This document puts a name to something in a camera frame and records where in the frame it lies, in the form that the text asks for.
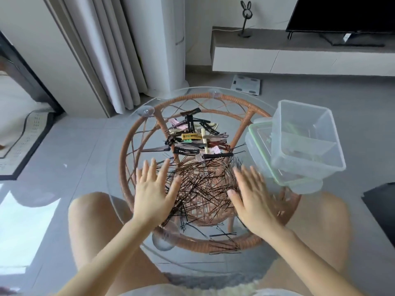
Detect person's right hand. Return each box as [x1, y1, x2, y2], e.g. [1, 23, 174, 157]
[227, 165, 283, 239]

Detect person's left hand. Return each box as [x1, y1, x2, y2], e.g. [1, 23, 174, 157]
[133, 158, 183, 230]

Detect person's left forearm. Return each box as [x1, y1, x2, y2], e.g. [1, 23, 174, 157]
[53, 217, 164, 296]

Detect person's right forearm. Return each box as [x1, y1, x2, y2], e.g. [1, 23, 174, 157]
[248, 224, 368, 296]

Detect pile of black bobby pins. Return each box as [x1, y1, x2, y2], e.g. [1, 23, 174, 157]
[151, 144, 249, 256]

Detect green-rimmed clear plastic lid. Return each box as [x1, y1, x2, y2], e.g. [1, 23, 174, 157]
[245, 117, 323, 187]

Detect pile of assorted hair clips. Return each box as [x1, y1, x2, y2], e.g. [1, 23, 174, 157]
[143, 108, 235, 161]

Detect round glass rattan table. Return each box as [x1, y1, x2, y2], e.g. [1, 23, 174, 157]
[106, 86, 341, 276]

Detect clear plastic storage box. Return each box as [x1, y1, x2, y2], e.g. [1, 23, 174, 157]
[271, 100, 347, 182]

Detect person's left leg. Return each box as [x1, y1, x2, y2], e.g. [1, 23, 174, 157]
[67, 191, 168, 296]

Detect person's leg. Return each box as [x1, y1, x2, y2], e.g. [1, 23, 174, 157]
[67, 191, 168, 296]
[258, 190, 353, 296]

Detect person's right leg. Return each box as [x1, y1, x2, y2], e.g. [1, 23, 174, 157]
[258, 190, 353, 296]

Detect grey white shorts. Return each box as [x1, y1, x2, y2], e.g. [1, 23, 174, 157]
[117, 266, 307, 296]

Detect white bathroom scale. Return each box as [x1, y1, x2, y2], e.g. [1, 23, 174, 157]
[230, 74, 261, 96]

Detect black flat object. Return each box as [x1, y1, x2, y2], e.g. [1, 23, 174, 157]
[361, 182, 395, 244]

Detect beige black-bordered rug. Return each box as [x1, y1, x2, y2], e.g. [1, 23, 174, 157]
[0, 109, 57, 182]

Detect white grey media cabinet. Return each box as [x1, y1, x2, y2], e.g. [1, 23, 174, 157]
[210, 26, 395, 87]

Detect white tower air conditioner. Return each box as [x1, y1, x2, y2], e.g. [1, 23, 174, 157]
[121, 0, 188, 96]

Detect grey white curtain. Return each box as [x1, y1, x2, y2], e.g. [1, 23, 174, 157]
[43, 0, 149, 118]

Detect black rabbit-ear stand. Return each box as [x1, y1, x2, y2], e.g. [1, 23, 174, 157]
[237, 0, 254, 38]

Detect black flat television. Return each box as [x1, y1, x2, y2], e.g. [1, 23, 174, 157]
[285, 0, 395, 47]

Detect black door frame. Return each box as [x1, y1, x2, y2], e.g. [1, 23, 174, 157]
[0, 30, 65, 115]

